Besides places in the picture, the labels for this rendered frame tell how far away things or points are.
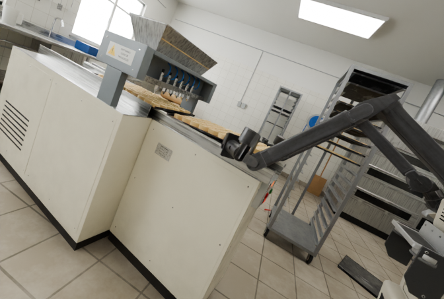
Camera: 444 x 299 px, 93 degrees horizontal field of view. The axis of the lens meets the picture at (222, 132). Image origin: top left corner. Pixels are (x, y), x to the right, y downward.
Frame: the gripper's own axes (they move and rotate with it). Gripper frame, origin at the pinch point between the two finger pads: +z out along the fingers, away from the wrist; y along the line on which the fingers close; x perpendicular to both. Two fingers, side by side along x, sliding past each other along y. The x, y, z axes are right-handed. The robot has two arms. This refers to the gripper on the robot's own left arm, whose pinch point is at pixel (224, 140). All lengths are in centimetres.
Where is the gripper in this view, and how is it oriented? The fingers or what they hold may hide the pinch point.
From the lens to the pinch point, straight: 95.0
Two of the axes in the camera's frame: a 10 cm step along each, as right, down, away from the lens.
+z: -2.8, -2.1, 9.4
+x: 8.9, 3.1, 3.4
